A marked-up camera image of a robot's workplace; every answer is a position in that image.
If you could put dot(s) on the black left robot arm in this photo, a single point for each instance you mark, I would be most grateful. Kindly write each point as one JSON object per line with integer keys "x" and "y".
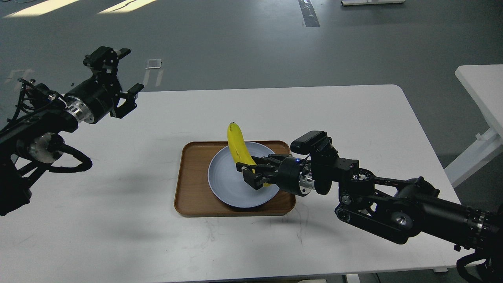
{"x": 31, "y": 143}

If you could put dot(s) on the yellow banana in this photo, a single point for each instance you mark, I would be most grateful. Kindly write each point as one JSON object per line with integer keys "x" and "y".
{"x": 237, "y": 146}

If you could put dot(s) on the white side table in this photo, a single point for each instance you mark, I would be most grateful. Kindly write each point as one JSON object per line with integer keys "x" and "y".
{"x": 484, "y": 84}

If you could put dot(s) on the light blue plate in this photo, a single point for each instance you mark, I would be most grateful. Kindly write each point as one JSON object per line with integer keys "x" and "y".
{"x": 228, "y": 184}

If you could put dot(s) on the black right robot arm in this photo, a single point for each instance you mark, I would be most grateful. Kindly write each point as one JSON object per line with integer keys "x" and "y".
{"x": 395, "y": 210}

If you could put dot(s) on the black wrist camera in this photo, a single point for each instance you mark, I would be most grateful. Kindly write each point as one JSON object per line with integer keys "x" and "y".
{"x": 309, "y": 142}

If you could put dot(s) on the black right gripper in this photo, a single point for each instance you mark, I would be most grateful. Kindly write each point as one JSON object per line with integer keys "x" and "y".
{"x": 290, "y": 174}

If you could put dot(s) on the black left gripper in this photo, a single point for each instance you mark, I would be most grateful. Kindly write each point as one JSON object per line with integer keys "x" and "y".
{"x": 100, "y": 94}

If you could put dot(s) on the brown wooden tray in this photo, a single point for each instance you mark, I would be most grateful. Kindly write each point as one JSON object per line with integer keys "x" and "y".
{"x": 194, "y": 197}

